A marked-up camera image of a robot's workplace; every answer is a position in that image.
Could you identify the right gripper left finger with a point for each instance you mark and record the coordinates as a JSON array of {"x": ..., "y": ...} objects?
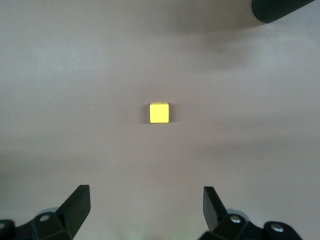
[{"x": 75, "y": 212}]

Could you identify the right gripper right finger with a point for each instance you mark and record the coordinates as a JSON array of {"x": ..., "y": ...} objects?
[{"x": 213, "y": 212}]

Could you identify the yellow block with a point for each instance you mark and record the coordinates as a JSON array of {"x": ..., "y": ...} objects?
[{"x": 159, "y": 113}]

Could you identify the black ribbed cylinder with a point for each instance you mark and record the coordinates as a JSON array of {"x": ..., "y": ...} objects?
[{"x": 272, "y": 10}]

